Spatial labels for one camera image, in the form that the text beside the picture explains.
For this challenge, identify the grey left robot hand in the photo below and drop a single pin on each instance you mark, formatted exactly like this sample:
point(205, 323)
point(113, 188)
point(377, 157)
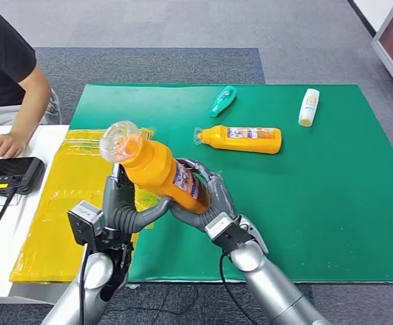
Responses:
point(122, 215)

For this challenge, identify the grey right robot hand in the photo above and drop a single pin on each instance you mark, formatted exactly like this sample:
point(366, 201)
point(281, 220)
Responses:
point(221, 197)

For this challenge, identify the orange bottle with clear cap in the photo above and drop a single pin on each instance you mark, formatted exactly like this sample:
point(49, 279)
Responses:
point(152, 168)
point(244, 144)

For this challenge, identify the person's forearm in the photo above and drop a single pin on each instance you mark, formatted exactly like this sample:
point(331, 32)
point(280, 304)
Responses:
point(33, 103)

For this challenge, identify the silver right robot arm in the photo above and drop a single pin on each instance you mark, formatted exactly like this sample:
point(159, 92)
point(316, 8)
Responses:
point(270, 287)

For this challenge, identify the teal plastic bottle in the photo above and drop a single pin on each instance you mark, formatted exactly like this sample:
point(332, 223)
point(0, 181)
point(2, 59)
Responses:
point(221, 102)

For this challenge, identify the white plastic bottle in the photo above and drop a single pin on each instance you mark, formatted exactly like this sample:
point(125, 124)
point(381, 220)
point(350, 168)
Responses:
point(309, 106)

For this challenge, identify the yellow plastic sheet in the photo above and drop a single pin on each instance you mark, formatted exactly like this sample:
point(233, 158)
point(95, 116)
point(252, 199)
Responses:
point(64, 179)

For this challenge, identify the green table mat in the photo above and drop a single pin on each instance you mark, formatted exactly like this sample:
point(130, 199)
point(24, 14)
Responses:
point(318, 202)

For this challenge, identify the black remote controller with antenna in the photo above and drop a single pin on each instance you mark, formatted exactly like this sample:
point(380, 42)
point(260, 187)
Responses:
point(10, 174)

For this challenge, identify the dark grey floor rug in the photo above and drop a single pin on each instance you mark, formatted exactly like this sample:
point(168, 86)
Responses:
point(149, 65)

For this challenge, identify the person's hand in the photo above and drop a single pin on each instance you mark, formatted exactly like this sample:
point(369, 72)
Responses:
point(5, 145)

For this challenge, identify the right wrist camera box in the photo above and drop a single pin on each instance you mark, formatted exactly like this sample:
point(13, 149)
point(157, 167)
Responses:
point(228, 233)

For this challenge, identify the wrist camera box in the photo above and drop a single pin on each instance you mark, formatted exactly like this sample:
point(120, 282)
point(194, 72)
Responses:
point(86, 222)
point(228, 233)

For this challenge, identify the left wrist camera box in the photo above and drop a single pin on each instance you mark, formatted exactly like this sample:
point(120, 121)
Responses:
point(86, 222)

